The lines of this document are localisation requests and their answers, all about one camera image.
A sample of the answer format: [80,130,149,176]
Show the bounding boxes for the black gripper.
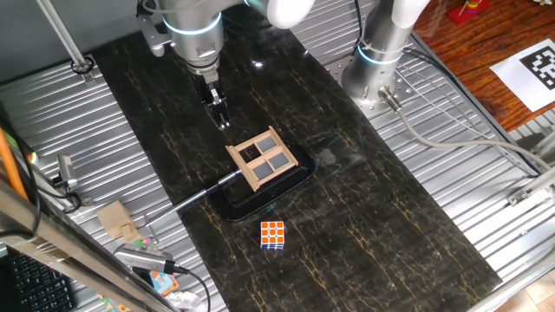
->
[193,68,231,131]

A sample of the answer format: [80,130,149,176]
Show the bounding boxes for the small wooden sliding window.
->
[225,125,300,192]

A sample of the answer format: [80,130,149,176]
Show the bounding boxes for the black C-clamp with steel screw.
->
[145,137,317,223]

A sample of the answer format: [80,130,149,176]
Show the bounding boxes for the orange white Rubik's cube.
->
[259,220,286,251]

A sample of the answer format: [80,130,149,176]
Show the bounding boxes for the plain wooden toy block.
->
[95,199,142,243]

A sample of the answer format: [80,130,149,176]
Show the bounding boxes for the black marble pattern mat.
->
[93,0,504,312]

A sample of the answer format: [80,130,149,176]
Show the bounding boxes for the thin metal stand pole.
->
[36,0,96,84]

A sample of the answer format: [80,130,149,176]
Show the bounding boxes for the colourful picture cards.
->
[129,236,180,298]

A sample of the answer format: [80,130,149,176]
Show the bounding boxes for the crumpled white plastic wrap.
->
[166,289,203,311]

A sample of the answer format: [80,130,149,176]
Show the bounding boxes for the orange pole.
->
[0,127,29,203]

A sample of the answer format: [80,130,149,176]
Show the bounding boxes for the black computer keyboard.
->
[7,252,78,312]

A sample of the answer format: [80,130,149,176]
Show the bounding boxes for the brown wooden table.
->
[411,0,555,133]

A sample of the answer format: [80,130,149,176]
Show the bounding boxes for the white paper with black marker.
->
[489,37,555,113]

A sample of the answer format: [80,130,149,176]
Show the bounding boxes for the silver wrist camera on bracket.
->
[136,11,175,58]

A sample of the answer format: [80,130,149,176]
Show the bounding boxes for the small silver camera on mount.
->
[55,154,79,191]

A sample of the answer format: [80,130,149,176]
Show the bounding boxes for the silver depth camera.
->
[113,243,177,275]

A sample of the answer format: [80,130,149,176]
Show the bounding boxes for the black camera cable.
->
[172,264,212,312]

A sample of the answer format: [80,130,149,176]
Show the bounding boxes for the aluminium frame beam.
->
[0,179,181,312]

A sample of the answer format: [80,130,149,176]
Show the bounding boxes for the black cable along table edge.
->
[402,45,541,177]

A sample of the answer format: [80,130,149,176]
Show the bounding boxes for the thick grey robot base cable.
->
[377,85,555,174]

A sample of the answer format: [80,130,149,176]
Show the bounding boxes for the red ring stacking toy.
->
[447,0,491,26]

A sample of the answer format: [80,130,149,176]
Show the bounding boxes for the metal corner bracket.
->
[506,166,555,208]

